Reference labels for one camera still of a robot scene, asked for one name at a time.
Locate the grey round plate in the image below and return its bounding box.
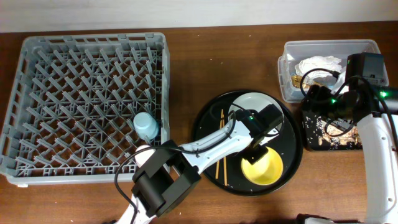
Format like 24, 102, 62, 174
228, 92, 284, 137

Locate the food scraps and rice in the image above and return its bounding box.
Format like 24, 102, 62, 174
306, 114, 363, 147

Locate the wooden chopstick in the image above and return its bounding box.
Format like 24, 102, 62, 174
215, 109, 224, 179
221, 109, 228, 186

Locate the yellow bowl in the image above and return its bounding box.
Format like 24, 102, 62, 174
241, 147, 284, 186

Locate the gold snack wrapper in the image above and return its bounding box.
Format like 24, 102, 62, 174
291, 75, 315, 89

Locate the white paper napkin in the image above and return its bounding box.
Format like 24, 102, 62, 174
295, 56, 342, 81

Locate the light blue plastic cup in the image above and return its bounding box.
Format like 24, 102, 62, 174
133, 112, 159, 140

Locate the pink plastic cup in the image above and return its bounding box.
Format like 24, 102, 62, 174
134, 145, 155, 168

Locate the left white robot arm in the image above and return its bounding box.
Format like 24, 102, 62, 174
118, 104, 284, 223

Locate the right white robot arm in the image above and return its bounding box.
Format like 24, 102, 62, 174
302, 52, 397, 223

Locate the black rectangular waste tray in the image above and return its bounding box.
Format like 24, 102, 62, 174
300, 93, 364, 152

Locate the clear plastic waste bin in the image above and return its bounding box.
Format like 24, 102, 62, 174
278, 39, 381, 103

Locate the grey dishwasher rack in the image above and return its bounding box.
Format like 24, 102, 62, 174
1, 32, 170, 187

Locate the round black serving tray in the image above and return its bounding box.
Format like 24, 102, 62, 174
191, 90, 303, 196

